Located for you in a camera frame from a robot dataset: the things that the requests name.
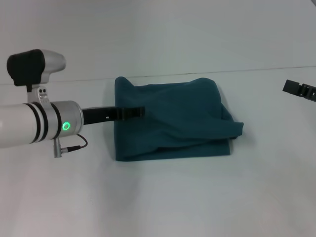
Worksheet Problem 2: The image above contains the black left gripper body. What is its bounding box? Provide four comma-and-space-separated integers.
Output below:
82, 106, 124, 126

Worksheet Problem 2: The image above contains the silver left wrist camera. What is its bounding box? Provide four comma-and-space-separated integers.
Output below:
6, 48, 67, 106

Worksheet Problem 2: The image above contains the teal t-shirt with FREE print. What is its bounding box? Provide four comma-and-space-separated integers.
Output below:
114, 77, 245, 162

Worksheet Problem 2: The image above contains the grey left gripper cable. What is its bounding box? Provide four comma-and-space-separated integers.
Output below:
51, 134, 89, 158

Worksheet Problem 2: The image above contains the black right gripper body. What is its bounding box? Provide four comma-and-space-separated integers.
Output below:
297, 83, 316, 104

